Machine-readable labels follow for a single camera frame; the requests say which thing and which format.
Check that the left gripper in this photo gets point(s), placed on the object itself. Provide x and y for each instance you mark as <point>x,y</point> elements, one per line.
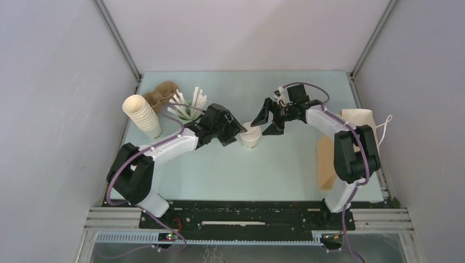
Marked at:
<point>232,127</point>

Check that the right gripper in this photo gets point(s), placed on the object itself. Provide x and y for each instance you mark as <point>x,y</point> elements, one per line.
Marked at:
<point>262,118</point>

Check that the white plastic cup lid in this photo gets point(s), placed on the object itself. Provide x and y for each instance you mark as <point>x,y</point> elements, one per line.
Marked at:
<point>251,133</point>

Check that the single paper cup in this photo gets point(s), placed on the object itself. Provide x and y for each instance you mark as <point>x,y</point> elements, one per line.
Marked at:
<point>249,144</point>

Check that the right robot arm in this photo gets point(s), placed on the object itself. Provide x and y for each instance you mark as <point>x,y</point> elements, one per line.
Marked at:
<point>355,149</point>

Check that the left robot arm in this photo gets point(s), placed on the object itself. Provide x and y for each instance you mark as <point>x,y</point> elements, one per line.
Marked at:
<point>131,174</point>

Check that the green cup holder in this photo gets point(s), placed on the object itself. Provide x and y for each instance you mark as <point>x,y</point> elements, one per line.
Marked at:
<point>188,114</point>

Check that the stack of paper cups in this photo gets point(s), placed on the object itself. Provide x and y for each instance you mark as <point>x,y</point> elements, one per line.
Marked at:
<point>142,115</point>

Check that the black front rail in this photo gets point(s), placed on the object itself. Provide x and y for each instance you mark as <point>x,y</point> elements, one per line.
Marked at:
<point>266,224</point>

